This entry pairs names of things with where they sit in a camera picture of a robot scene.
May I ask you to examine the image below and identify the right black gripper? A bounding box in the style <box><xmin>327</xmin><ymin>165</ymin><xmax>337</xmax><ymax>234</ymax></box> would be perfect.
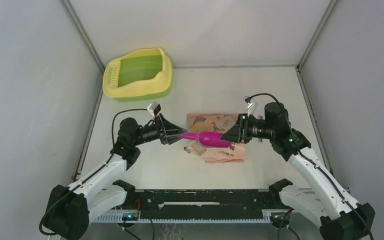
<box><xmin>220</xmin><ymin>113</ymin><xmax>275</xmax><ymax>144</ymax></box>

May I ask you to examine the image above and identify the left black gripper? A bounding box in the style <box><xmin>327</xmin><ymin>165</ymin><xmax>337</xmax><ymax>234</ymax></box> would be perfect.
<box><xmin>132</xmin><ymin>113</ymin><xmax>188</xmax><ymax>147</ymax></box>

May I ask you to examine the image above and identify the magenta plastic scoop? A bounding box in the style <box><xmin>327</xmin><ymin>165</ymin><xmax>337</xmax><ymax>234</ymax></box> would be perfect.
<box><xmin>178</xmin><ymin>131</ymin><xmax>232</xmax><ymax>148</ymax></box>

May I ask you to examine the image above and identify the pink cat litter bag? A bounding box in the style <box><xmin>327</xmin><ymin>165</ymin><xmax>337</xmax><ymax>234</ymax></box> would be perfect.
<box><xmin>183</xmin><ymin>113</ymin><xmax>247</xmax><ymax>164</ymax></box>

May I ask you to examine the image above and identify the yellow green litter box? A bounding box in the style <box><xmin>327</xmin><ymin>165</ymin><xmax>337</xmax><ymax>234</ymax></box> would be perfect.
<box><xmin>102</xmin><ymin>47</ymin><xmax>173</xmax><ymax>102</ymax></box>

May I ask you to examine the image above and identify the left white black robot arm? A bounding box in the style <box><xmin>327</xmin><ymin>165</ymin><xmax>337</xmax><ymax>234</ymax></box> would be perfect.
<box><xmin>38</xmin><ymin>113</ymin><xmax>188</xmax><ymax>240</ymax></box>

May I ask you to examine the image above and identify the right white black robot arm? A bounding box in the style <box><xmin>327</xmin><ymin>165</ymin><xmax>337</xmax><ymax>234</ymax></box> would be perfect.
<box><xmin>221</xmin><ymin>102</ymin><xmax>375</xmax><ymax>240</ymax></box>

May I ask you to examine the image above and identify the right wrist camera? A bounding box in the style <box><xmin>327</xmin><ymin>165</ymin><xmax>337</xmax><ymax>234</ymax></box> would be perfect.
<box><xmin>242</xmin><ymin>96</ymin><xmax>258</xmax><ymax>116</ymax></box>

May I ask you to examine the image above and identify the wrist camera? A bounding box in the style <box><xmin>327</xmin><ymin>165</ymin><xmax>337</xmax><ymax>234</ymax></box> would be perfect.
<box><xmin>147</xmin><ymin>101</ymin><xmax>161</xmax><ymax>117</ymax></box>
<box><xmin>242</xmin><ymin>96</ymin><xmax>258</xmax><ymax>116</ymax></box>

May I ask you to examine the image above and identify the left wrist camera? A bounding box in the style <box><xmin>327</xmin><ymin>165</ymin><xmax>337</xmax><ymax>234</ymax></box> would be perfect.
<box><xmin>147</xmin><ymin>101</ymin><xmax>161</xmax><ymax>117</ymax></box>

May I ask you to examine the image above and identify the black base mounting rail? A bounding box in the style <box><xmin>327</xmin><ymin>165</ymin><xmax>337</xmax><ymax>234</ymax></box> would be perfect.
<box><xmin>121</xmin><ymin>189</ymin><xmax>288</xmax><ymax>217</ymax></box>

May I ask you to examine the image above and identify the right black cable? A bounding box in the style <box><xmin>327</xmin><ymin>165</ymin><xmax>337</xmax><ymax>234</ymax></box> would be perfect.
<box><xmin>248</xmin><ymin>92</ymin><xmax>375</xmax><ymax>240</ymax></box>

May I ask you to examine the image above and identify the black cable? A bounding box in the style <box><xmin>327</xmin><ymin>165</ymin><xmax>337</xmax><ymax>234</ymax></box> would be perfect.
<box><xmin>248</xmin><ymin>92</ymin><xmax>375</xmax><ymax>240</ymax></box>
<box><xmin>38</xmin><ymin>108</ymin><xmax>155</xmax><ymax>237</ymax></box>

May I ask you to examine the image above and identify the white slotted cable duct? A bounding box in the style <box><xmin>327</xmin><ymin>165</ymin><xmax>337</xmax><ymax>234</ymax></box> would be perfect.
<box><xmin>92</xmin><ymin>210</ymin><xmax>286</xmax><ymax>224</ymax></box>

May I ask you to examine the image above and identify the left black cable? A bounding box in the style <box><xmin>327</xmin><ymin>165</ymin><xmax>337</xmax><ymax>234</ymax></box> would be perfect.
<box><xmin>38</xmin><ymin>108</ymin><xmax>155</xmax><ymax>237</ymax></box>

